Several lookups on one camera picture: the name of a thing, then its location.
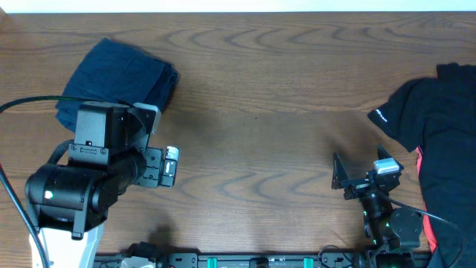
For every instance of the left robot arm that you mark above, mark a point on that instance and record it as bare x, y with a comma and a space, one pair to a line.
69, 196

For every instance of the black garment with logo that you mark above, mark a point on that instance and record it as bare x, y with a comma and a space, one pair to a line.
436, 115

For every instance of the dark blue cloth pile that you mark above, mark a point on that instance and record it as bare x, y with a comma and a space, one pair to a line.
449, 239

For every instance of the folded navy shorts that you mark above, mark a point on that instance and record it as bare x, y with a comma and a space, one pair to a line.
116, 72

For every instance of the red cloth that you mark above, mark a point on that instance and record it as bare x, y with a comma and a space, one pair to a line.
429, 234

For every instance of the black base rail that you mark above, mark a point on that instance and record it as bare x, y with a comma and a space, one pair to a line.
147, 255

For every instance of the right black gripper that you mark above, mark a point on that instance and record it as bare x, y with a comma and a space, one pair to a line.
341, 180

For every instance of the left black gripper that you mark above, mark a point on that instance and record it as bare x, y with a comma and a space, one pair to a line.
155, 174

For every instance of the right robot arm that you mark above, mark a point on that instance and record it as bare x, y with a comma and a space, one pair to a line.
394, 231

